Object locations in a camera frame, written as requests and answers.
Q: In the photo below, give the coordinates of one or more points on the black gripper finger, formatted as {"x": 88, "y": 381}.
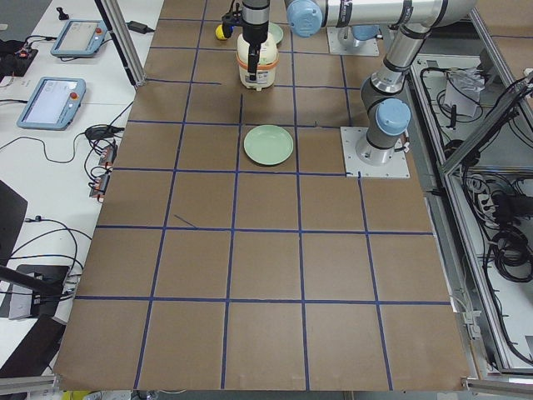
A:
{"x": 253, "y": 60}

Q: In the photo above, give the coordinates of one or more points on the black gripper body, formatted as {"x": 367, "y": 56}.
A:
{"x": 254, "y": 32}

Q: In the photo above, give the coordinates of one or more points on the green plate right side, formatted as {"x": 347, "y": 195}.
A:
{"x": 276, "y": 32}

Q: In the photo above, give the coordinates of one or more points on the green plate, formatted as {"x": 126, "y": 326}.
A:
{"x": 268, "y": 145}
{"x": 276, "y": 32}

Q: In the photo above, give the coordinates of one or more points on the yellow toy pepper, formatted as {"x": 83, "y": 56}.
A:
{"x": 220, "y": 32}

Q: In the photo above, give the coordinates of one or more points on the green plate left side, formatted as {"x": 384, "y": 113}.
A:
{"x": 268, "y": 145}

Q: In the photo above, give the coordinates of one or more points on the black power adapter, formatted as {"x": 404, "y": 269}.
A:
{"x": 139, "y": 27}

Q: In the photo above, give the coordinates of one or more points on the blue teach pendant far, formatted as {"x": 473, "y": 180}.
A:
{"x": 79, "y": 39}

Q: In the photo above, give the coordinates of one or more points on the blue teach pendant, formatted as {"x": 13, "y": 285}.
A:
{"x": 79, "y": 39}
{"x": 53, "y": 104}

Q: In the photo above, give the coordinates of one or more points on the blue teach pendant near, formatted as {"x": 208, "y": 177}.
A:
{"x": 53, "y": 104}

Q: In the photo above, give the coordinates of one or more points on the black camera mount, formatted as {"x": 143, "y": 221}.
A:
{"x": 231, "y": 19}

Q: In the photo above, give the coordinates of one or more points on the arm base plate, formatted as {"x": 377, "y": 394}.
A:
{"x": 369, "y": 49}
{"x": 362, "y": 160}

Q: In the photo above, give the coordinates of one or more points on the aluminium frame post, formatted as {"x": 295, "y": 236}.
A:
{"x": 111, "y": 14}

